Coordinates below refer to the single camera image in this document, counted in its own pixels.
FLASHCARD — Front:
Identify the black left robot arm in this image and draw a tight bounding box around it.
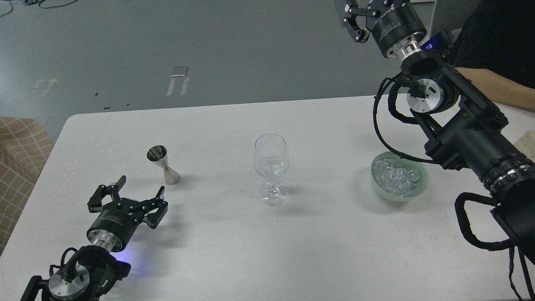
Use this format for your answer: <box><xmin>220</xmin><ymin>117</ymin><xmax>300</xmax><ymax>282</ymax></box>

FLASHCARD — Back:
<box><xmin>21</xmin><ymin>176</ymin><xmax>168</xmax><ymax>301</ymax></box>

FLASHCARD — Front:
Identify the green bowl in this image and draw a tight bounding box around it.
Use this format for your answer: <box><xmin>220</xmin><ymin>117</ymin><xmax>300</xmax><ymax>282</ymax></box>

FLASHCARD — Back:
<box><xmin>369</xmin><ymin>152</ymin><xmax>429</xmax><ymax>202</ymax></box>

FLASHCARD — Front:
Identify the clear wine glass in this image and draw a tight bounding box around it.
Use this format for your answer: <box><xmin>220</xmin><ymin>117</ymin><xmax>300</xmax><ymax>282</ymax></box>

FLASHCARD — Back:
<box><xmin>253</xmin><ymin>133</ymin><xmax>289</xmax><ymax>206</ymax></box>

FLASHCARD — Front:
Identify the beige checked chair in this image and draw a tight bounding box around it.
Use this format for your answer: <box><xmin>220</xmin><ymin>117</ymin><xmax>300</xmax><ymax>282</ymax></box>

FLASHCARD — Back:
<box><xmin>0</xmin><ymin>117</ymin><xmax>54</xmax><ymax>253</ymax></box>

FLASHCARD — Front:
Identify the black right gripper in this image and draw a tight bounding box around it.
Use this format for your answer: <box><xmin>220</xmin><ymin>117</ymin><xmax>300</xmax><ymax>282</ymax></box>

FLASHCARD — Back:
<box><xmin>342</xmin><ymin>0</ymin><xmax>427</xmax><ymax>58</ymax></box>

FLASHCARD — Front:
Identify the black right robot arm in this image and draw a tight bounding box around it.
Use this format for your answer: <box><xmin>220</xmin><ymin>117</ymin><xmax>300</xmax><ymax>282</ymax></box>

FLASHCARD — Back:
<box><xmin>342</xmin><ymin>0</ymin><xmax>534</xmax><ymax>300</ymax></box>

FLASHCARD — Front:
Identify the person in black shirt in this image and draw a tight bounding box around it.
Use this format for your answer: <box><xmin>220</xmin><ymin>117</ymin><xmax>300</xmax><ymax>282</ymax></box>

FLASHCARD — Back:
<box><xmin>450</xmin><ymin>0</ymin><xmax>535</xmax><ymax>111</ymax></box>

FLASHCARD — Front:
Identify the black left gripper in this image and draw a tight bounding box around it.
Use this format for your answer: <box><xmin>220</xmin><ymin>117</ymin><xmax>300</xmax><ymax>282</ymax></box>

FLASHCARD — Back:
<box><xmin>87</xmin><ymin>176</ymin><xmax>168</xmax><ymax>252</ymax></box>

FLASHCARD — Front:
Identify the steel double jigger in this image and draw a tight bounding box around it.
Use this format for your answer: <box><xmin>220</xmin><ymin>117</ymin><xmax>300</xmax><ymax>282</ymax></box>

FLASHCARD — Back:
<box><xmin>146</xmin><ymin>145</ymin><xmax>181</xmax><ymax>185</ymax></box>

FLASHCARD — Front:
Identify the pile of ice cubes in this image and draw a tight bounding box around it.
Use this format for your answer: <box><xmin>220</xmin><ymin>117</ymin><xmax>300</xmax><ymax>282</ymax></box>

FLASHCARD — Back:
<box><xmin>372</xmin><ymin>158</ymin><xmax>422</xmax><ymax>198</ymax></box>

